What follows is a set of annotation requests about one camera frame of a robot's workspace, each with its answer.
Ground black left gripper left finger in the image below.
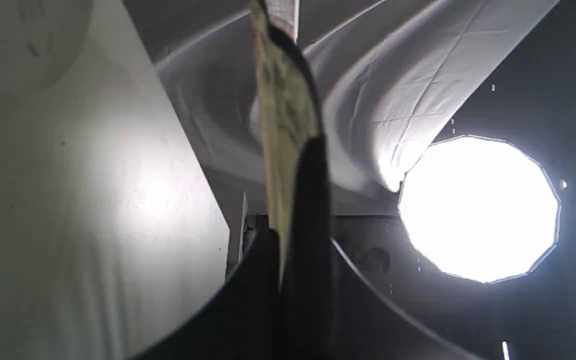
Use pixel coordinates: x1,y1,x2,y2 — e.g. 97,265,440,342
135,230,280,360

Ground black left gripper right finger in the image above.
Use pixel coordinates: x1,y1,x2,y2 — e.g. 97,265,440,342
280,135,477,360

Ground painted folding paper fan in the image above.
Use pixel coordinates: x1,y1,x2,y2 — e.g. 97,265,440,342
250,0,323,277

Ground bright studio softbox light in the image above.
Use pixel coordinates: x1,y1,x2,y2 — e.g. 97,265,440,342
398,134,562,284

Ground white desk lamp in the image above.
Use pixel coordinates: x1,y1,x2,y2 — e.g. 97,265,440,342
0,0,94,95

